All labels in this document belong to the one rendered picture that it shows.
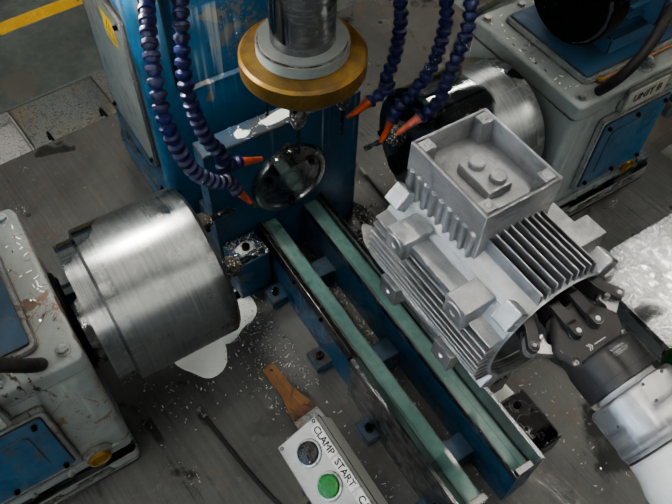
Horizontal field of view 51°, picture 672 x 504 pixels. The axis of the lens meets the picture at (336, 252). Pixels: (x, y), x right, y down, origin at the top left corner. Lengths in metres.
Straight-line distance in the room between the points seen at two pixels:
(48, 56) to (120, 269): 2.36
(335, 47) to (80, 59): 2.35
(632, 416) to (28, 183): 1.31
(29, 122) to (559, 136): 1.62
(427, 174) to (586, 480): 0.72
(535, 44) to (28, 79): 2.31
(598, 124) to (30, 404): 1.02
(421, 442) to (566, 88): 0.64
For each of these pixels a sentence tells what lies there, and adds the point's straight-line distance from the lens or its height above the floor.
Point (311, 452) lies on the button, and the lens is 0.94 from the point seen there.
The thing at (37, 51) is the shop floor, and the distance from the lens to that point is 3.34.
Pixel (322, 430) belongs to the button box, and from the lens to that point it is 0.94.
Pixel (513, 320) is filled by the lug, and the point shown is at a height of 1.39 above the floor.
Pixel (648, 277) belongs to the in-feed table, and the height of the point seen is 0.92.
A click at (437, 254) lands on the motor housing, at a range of 0.74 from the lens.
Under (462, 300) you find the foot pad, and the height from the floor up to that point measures 1.37.
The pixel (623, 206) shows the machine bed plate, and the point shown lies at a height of 0.80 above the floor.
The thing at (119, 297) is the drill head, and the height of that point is 1.14.
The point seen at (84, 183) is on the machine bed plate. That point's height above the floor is 0.80.
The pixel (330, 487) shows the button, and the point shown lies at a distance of 0.92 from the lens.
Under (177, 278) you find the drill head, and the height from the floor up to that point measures 1.14.
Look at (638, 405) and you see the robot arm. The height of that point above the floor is 1.38.
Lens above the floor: 1.96
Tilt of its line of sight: 55 degrees down
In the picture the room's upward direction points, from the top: 2 degrees clockwise
